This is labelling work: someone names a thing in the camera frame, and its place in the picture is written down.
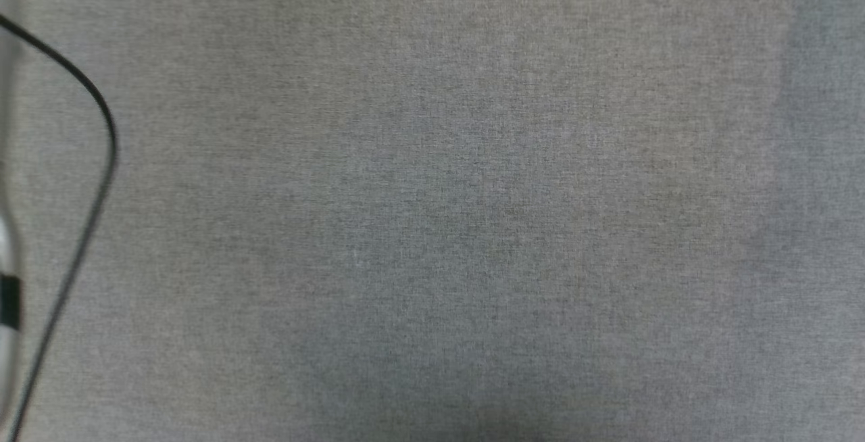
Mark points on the grey fabric sofa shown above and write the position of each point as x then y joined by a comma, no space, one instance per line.
439,212

